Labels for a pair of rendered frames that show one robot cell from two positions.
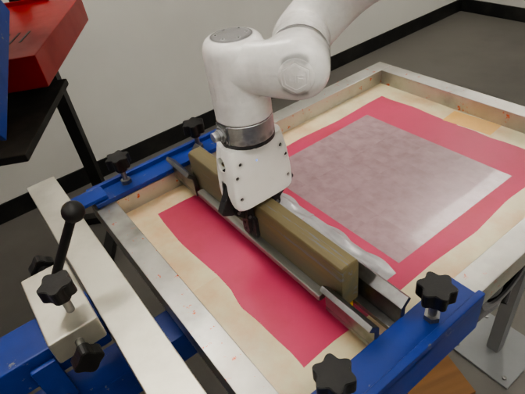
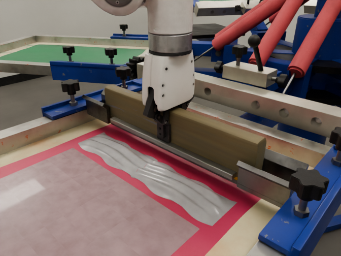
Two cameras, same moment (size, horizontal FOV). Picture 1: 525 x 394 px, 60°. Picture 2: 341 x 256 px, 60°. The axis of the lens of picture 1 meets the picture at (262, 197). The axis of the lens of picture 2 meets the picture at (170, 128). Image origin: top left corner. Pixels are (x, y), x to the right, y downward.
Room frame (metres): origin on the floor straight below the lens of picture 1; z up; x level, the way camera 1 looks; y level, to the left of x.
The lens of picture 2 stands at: (1.03, -0.14, 1.28)
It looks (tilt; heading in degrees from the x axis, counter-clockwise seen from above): 27 degrees down; 164
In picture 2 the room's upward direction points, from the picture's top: straight up
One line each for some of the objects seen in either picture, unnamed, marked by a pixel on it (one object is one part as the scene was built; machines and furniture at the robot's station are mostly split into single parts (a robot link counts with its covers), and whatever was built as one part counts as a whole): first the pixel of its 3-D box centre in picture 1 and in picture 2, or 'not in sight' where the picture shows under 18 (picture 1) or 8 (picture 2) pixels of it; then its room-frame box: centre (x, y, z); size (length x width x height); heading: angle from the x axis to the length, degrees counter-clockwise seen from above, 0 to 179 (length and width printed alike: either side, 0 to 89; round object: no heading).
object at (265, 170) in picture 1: (251, 160); (170, 74); (0.53, 0.01, 1.12); 0.10 x 0.08 x 0.11; 122
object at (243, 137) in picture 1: (241, 124); (173, 39); (0.53, 0.01, 1.18); 0.09 x 0.07 x 0.03; 122
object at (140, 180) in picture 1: (167, 174); (317, 198); (0.75, 0.18, 0.98); 0.30 x 0.05 x 0.07; 121
